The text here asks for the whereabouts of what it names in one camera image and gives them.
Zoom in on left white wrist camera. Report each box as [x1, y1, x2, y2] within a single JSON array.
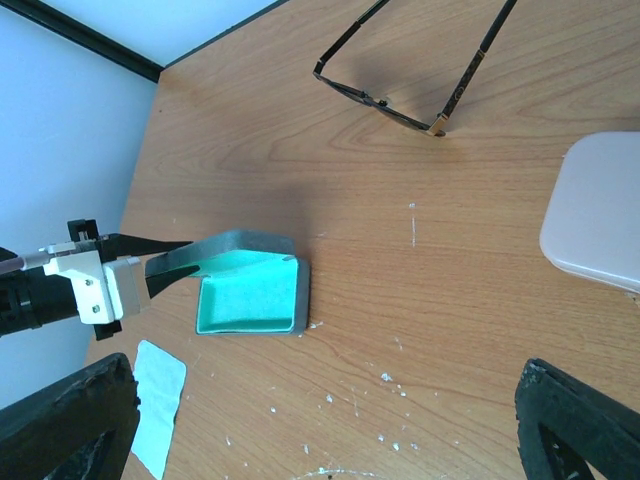
[[43, 245, 151, 325]]

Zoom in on black cage frame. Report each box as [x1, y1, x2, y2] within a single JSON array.
[[1, 1, 283, 83]]

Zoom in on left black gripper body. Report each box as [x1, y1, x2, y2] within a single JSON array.
[[31, 219, 124, 341]]

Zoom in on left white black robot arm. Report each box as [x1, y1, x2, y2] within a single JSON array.
[[1, 219, 199, 341]]

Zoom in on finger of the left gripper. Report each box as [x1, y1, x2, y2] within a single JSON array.
[[145, 265, 200, 299], [97, 233, 191, 258]]

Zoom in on pink glasses case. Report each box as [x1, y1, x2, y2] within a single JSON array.
[[539, 131, 639, 293]]

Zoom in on grey-blue glasses case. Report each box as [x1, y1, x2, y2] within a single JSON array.
[[145, 229, 311, 336]]

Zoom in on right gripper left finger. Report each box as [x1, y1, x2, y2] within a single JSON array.
[[1, 353, 140, 479]]

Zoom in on dark aviator sunglasses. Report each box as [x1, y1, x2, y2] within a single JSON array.
[[312, 0, 521, 139]]

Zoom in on left light-blue cleaning cloth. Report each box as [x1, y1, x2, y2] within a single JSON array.
[[132, 340, 187, 479]]

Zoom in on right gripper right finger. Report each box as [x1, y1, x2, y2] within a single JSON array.
[[514, 358, 639, 479]]

